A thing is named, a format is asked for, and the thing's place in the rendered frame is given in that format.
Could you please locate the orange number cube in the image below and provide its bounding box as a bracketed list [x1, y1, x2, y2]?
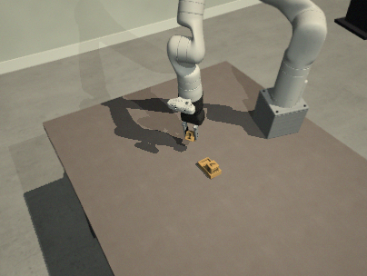
[206, 160, 219, 174]
[184, 131, 196, 142]

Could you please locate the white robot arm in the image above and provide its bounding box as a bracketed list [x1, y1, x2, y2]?
[167, 0, 327, 108]

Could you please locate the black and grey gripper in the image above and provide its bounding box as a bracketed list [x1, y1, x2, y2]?
[167, 84, 205, 140]

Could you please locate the orange open tray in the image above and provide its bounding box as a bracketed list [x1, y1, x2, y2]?
[198, 157, 222, 179]

